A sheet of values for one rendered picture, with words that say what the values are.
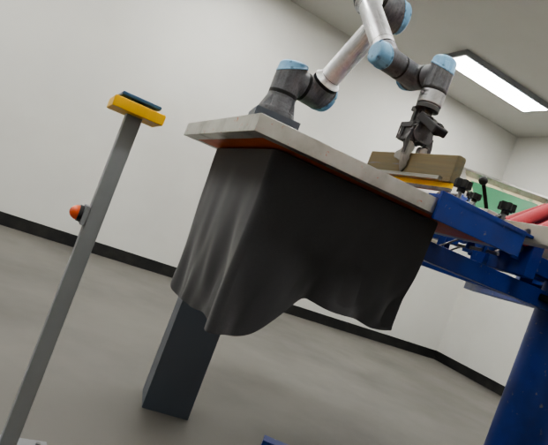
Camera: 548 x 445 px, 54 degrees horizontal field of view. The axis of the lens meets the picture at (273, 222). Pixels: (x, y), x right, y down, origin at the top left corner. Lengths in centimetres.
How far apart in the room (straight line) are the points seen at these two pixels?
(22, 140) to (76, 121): 47
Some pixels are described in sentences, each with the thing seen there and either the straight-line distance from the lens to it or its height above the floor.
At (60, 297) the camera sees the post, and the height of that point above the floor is 44.
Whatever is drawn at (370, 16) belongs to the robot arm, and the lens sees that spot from 185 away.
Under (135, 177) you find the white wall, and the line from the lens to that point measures 515.
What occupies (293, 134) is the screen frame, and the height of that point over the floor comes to 98.
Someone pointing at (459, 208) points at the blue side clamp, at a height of 99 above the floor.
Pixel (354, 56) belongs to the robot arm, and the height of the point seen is 150.
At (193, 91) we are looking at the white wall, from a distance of 528.
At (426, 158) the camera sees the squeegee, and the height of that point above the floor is 112.
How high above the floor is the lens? 78
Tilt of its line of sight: 1 degrees up
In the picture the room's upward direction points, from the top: 21 degrees clockwise
